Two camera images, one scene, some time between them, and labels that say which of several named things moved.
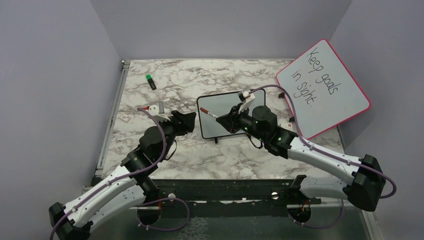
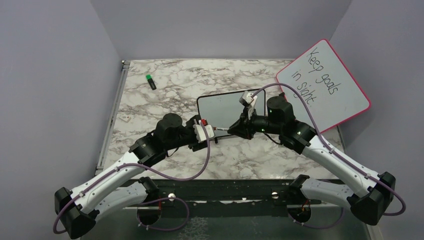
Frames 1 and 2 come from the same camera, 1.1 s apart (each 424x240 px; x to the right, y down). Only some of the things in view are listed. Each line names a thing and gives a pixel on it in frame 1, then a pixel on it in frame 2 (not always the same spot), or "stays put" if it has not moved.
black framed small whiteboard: [222, 104] stays put
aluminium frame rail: [126, 66] stays put
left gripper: [183, 123] -> [195, 146]
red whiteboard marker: [207, 112] -> [216, 128]
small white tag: [124, 117] stays put
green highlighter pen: [149, 77] stays put
